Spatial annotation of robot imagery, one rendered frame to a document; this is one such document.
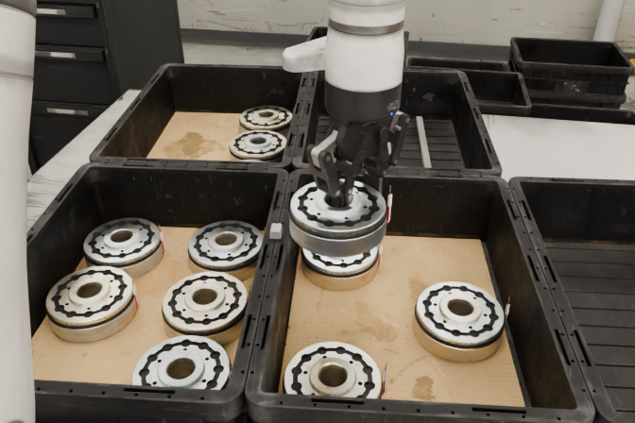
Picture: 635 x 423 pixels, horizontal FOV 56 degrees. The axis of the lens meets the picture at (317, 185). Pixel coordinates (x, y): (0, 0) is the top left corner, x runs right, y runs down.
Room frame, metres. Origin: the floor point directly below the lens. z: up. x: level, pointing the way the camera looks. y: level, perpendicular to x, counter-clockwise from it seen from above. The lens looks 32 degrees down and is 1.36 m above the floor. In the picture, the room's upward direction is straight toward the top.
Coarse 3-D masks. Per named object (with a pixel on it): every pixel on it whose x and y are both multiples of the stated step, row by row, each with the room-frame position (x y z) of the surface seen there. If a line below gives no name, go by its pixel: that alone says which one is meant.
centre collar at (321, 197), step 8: (320, 192) 0.54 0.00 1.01; (352, 192) 0.54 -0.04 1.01; (320, 200) 0.52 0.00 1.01; (352, 200) 0.52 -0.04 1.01; (360, 200) 0.52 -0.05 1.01; (320, 208) 0.51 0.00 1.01; (328, 208) 0.51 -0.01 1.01; (336, 208) 0.51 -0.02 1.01; (344, 208) 0.51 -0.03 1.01; (352, 208) 0.51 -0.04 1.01
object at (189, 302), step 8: (192, 288) 0.55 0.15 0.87; (200, 288) 0.55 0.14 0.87; (208, 288) 0.55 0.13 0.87; (216, 288) 0.55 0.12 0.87; (184, 296) 0.53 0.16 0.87; (192, 296) 0.53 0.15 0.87; (224, 296) 0.53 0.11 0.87; (192, 304) 0.52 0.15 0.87; (208, 304) 0.52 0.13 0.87; (216, 304) 0.52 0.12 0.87; (200, 312) 0.51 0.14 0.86; (208, 312) 0.51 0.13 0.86
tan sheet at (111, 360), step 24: (168, 240) 0.69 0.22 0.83; (168, 264) 0.64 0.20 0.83; (144, 288) 0.59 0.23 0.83; (168, 288) 0.59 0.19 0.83; (144, 312) 0.55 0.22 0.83; (48, 336) 0.50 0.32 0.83; (120, 336) 0.50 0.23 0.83; (144, 336) 0.50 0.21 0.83; (48, 360) 0.47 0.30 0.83; (72, 360) 0.47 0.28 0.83; (96, 360) 0.47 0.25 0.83; (120, 360) 0.47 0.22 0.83
